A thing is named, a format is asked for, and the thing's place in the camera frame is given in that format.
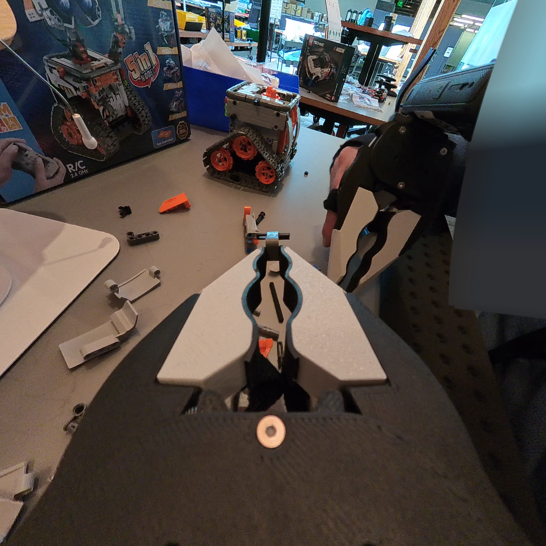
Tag black model kit box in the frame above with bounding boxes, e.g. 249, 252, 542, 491
297, 34, 357, 103

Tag black support pole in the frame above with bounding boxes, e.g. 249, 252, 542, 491
256, 0, 271, 62

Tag wooden background table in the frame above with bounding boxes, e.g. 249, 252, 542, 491
299, 92, 397, 137

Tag grey block piece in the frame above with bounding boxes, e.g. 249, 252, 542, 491
59, 301, 139, 369

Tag person's right hand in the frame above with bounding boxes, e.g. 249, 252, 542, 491
322, 146, 356, 249

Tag white plastic bags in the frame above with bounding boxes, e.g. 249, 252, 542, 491
181, 28, 274, 86

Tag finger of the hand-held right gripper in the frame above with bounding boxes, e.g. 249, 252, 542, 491
328, 186, 380, 286
347, 208, 421, 293

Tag grey curved panel piece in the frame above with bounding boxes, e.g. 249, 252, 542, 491
0, 463, 35, 502
104, 268, 162, 303

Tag blue plastic bin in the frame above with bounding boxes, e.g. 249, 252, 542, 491
183, 66, 299, 133

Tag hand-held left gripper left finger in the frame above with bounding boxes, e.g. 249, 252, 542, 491
157, 248, 259, 401

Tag dark high table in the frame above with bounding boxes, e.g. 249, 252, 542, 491
341, 19, 423, 86

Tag wooden support post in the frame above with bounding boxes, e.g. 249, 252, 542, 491
397, 0, 461, 107

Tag white book stand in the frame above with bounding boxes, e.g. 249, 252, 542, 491
0, 0, 120, 378

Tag blue toy cardboard box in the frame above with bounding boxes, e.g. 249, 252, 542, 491
0, 0, 192, 203

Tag tracked toy robot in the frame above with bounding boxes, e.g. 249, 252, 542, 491
202, 80, 301, 193

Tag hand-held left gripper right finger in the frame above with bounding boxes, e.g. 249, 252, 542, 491
280, 247, 387, 395

